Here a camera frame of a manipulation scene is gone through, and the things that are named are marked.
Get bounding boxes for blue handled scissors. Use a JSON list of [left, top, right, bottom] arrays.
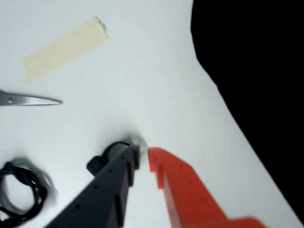
[[0, 89, 63, 107]]

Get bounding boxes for navy gripper finger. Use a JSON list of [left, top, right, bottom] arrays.
[[44, 145, 141, 228]]

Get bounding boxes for long beige masking tape strip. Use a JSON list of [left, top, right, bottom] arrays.
[[19, 16, 110, 84]]

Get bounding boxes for black plastic ring clip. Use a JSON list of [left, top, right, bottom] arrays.
[[86, 141, 133, 178]]

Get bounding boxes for black fabric bag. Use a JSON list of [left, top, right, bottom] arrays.
[[191, 0, 304, 228]]

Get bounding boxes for black coiled USB cable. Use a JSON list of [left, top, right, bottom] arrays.
[[0, 158, 57, 223]]

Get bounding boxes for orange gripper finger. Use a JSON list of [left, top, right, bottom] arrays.
[[147, 147, 267, 228]]

